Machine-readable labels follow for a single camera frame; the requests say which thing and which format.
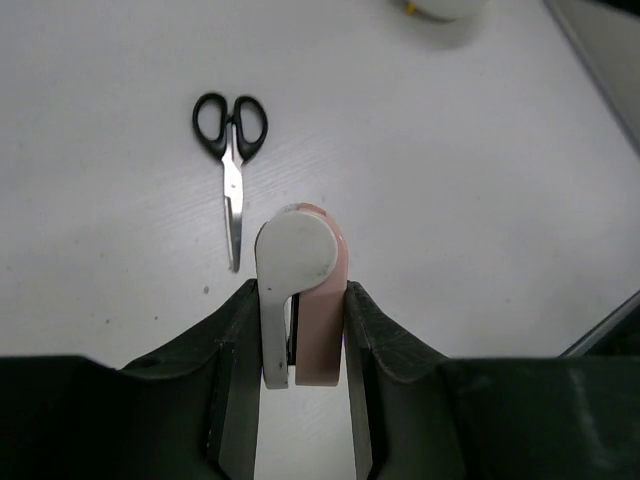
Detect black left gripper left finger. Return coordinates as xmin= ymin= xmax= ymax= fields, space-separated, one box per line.
xmin=1 ymin=280 xmax=262 ymax=479

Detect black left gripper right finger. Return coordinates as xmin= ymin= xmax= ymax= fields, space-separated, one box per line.
xmin=345 ymin=282 xmax=639 ymax=479

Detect black handled scissors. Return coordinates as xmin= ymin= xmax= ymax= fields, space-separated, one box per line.
xmin=191 ymin=92 xmax=269 ymax=273

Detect white round compartment container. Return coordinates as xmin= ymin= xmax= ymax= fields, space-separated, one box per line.
xmin=399 ymin=0 xmax=489 ymax=21

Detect aluminium rail right side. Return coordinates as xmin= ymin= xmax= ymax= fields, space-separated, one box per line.
xmin=545 ymin=1 xmax=639 ymax=356

